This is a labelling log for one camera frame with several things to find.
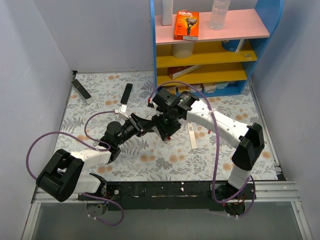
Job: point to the white tall bottle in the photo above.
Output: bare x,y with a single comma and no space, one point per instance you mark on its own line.
167,12

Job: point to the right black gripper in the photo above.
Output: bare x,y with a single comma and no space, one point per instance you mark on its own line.
163,129

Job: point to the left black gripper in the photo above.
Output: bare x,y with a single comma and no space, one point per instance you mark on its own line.
136,124

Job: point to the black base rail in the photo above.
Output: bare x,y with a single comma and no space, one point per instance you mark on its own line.
172,195

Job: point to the slim black remote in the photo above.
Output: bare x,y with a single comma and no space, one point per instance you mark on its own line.
126,93

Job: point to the orange razor box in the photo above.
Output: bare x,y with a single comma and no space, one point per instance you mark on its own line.
186,26

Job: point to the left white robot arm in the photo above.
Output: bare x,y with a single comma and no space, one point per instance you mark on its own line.
64,174

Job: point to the light blue small pack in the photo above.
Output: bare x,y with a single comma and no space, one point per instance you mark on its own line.
221,85

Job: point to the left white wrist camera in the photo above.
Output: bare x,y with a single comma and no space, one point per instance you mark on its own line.
121,112

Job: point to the blue round tin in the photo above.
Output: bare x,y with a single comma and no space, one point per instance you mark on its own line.
233,45

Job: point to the white remote battery cover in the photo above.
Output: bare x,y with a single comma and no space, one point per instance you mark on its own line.
192,136

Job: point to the white orange small box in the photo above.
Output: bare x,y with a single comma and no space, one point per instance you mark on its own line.
209,88

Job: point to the white cylinder container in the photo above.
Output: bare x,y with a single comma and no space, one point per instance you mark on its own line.
182,50

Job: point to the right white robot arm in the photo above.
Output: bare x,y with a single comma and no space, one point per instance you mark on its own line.
248,140

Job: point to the clear plastic bottle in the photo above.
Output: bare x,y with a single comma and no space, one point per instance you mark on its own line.
218,14

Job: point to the black and silver remote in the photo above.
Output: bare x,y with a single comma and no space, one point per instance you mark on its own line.
82,91

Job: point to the red and white flat box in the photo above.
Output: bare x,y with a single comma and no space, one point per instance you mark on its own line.
179,71

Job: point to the blue shelf unit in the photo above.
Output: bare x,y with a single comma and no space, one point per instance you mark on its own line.
256,26

